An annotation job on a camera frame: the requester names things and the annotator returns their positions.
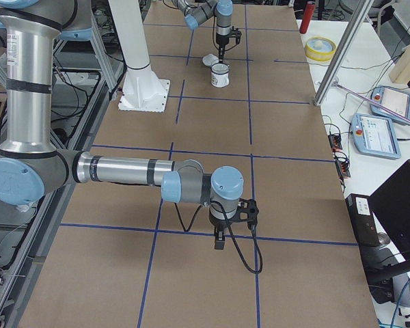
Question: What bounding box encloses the black computer box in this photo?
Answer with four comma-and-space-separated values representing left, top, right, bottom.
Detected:
345, 193, 380, 247

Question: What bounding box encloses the red cylindrical bottle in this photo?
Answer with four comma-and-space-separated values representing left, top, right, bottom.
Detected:
299, 1, 316, 34

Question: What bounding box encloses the far teach pendant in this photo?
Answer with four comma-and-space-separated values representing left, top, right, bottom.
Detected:
370, 86, 410, 124

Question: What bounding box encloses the teach pendant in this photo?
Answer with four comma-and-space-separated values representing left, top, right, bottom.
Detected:
351, 113, 401, 159
370, 86, 410, 124

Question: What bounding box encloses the near teach pendant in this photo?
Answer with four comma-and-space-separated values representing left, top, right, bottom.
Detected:
351, 113, 401, 159

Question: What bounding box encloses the white enamel mug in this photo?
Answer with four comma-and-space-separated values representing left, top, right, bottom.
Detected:
211, 63, 230, 88

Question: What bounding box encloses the yellow rimmed bowl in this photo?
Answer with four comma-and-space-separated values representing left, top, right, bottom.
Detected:
304, 36, 337, 62

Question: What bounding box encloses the aluminium frame post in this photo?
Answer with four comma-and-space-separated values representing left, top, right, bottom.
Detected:
314, 0, 373, 107

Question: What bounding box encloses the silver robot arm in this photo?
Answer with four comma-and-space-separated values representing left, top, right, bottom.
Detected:
0, 1, 244, 249
163, 0, 242, 64

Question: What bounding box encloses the reacher grabber stick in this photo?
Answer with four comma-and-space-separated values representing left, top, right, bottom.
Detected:
331, 82, 410, 125

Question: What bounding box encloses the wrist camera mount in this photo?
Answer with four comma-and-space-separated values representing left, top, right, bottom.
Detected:
231, 198, 259, 231
228, 26, 242, 47

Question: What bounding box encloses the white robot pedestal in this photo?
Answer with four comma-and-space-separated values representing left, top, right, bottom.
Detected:
109, 0, 170, 113

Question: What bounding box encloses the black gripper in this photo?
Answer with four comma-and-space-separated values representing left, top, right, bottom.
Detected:
209, 215, 232, 250
215, 33, 228, 64

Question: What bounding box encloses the black monitor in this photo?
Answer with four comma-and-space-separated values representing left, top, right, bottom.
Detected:
368, 159, 410, 258

